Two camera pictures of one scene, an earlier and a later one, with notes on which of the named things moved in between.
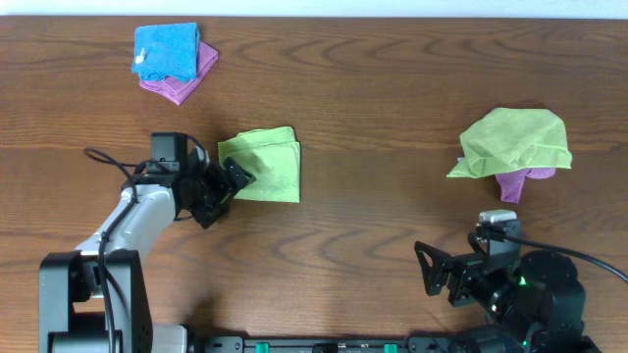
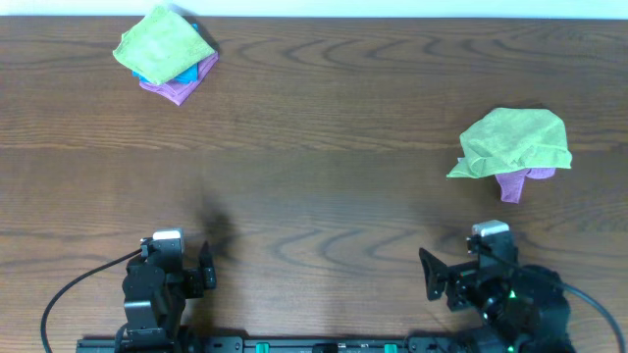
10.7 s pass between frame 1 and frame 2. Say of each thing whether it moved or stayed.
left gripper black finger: moved
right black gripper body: stayed
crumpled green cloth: stayed
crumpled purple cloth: stayed
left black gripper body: moved
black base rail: stayed
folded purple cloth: stayed
